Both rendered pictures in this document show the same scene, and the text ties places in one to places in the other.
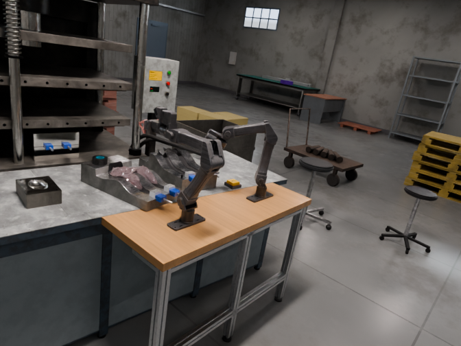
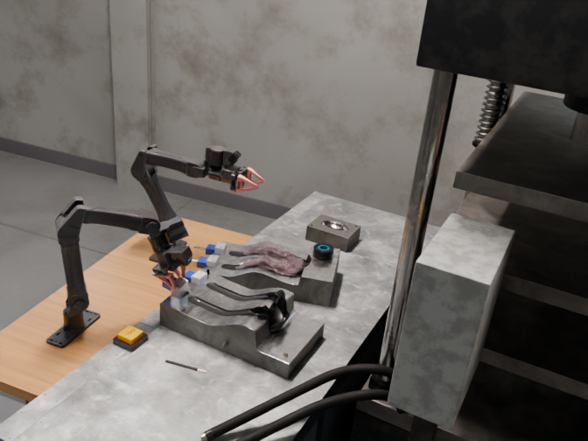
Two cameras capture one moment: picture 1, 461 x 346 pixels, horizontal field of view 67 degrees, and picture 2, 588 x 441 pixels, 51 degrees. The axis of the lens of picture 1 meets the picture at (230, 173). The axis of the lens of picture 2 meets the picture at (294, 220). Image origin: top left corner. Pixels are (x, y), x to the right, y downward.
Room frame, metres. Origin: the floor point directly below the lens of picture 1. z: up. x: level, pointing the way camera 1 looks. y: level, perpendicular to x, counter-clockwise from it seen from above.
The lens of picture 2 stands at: (3.79, -0.12, 2.11)
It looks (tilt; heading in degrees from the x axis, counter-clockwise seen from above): 26 degrees down; 160
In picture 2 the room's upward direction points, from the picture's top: 6 degrees clockwise
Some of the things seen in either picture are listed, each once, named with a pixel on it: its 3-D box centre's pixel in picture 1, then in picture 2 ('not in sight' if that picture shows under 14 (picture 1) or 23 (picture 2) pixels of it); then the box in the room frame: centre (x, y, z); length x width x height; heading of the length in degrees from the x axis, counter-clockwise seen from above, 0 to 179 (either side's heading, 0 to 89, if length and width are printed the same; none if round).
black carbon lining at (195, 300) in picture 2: (177, 160); (241, 299); (2.08, 0.34, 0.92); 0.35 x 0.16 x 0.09; 45
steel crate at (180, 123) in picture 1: (213, 148); not in sight; (4.60, 0.28, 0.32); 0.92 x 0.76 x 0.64; 139
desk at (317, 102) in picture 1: (322, 108); not in sight; (10.75, -2.45, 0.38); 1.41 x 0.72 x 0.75; 142
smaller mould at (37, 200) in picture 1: (38, 191); (332, 233); (1.52, 0.90, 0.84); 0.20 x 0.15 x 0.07; 45
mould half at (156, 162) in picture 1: (176, 166); (242, 314); (2.10, 0.34, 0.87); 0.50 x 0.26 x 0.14; 45
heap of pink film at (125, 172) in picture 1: (132, 173); (271, 257); (1.79, 0.53, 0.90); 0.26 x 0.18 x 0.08; 62
